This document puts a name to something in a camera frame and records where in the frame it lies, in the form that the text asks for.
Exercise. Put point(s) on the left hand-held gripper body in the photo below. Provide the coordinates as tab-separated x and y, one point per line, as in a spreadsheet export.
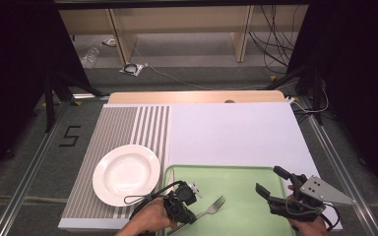
184	193

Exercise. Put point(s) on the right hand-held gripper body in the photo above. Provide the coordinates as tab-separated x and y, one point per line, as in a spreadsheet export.
318	190

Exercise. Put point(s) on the silver fork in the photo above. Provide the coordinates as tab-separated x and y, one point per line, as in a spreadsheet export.
215	206

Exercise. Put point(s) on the green tray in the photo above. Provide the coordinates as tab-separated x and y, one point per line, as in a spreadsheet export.
229	183

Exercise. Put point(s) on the person's left hand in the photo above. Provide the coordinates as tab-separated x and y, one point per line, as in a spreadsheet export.
151	216

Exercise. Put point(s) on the person's right hand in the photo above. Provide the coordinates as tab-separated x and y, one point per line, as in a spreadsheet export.
308	229

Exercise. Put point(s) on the white plate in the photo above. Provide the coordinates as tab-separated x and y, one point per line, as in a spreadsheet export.
126	173

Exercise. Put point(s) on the white board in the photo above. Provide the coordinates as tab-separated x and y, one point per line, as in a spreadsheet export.
236	131

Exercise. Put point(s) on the black metal stand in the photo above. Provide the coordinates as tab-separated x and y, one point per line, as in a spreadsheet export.
316	95
48	105

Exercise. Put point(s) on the yellow tape piece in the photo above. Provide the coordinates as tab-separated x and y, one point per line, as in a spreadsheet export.
272	78

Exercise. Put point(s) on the wooden table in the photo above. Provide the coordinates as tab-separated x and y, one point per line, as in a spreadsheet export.
193	97

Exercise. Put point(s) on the striped placemat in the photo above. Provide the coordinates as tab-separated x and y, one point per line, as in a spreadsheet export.
118	121

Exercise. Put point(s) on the black curtain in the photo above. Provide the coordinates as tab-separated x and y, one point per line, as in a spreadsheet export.
13	65
357	65

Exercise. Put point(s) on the clear plastic bag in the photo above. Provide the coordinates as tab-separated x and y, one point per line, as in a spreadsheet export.
91	55

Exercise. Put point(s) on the small white floor item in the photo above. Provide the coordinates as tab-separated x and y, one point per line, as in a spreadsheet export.
110	42

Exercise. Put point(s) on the short metal floor rail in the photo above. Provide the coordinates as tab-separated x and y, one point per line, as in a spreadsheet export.
88	96

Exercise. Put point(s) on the wooden shelf frame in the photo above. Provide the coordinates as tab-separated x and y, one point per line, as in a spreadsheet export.
121	36

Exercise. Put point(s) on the black frame beam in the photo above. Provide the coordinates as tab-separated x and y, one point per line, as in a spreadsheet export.
177	3

